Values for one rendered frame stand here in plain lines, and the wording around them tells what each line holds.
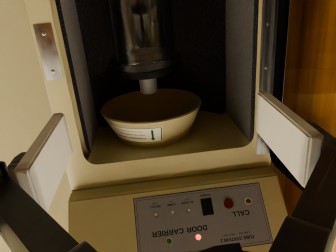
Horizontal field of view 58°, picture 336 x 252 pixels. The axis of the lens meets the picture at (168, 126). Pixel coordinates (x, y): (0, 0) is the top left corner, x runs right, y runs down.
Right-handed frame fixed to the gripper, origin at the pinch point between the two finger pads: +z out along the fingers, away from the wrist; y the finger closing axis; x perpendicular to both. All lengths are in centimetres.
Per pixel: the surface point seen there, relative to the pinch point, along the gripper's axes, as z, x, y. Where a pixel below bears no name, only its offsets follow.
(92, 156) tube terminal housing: 24.4, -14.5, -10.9
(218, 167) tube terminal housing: 22.7, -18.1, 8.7
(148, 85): 27.9, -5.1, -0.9
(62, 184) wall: 65, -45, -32
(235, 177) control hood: 20.6, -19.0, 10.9
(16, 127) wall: 65, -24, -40
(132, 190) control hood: 20.2, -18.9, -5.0
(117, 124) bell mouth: 26.1, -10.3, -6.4
